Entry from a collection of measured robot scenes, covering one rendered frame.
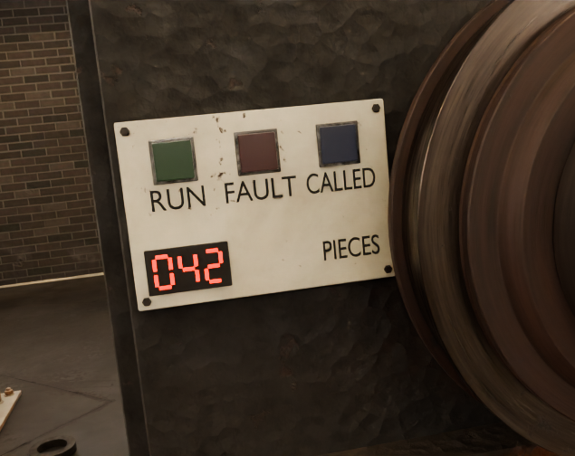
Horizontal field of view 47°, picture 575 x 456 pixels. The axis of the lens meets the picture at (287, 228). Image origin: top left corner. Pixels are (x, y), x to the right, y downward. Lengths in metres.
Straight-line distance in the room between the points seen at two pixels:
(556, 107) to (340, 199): 0.22
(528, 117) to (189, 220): 0.31
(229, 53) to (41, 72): 6.09
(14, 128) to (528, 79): 6.34
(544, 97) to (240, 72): 0.28
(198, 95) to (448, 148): 0.25
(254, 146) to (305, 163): 0.05
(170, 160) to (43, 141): 6.08
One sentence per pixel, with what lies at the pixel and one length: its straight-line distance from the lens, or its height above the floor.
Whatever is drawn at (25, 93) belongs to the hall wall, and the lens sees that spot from 6.74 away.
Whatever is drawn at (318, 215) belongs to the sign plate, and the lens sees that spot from 0.66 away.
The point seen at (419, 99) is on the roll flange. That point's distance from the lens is 0.61.
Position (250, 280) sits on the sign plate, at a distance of 0.65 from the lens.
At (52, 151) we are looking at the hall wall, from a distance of 6.68.
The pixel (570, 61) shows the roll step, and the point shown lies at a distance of 0.58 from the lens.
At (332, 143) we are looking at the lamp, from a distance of 0.65.
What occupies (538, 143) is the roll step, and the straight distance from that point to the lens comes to 0.54.
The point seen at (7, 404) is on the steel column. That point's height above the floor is 0.03.
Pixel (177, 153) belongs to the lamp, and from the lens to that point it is 0.63.
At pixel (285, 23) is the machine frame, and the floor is 1.32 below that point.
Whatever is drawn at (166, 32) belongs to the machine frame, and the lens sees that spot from 0.66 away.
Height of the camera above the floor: 1.22
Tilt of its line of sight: 8 degrees down
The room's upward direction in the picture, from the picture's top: 6 degrees counter-clockwise
